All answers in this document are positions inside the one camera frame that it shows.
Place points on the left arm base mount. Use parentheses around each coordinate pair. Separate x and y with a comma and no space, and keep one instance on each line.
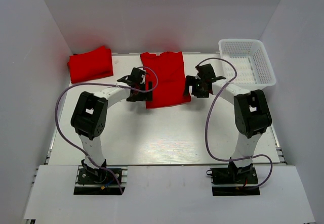
(89,184)

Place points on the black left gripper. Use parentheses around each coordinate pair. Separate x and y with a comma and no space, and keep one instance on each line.
(145,96)

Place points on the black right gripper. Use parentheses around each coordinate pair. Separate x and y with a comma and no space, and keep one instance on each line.
(192,80)

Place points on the folded red t shirt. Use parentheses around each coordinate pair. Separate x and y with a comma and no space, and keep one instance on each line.
(92,65)

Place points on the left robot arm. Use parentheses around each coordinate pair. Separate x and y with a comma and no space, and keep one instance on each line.
(89,116)

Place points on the white plastic basket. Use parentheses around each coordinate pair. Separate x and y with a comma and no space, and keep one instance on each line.
(250,59)

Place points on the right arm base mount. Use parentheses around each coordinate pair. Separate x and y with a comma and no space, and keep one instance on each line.
(226,183)

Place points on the red t shirt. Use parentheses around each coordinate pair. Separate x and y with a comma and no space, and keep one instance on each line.
(92,65)
(170,77)

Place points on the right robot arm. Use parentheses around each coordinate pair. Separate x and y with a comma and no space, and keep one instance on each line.
(251,112)

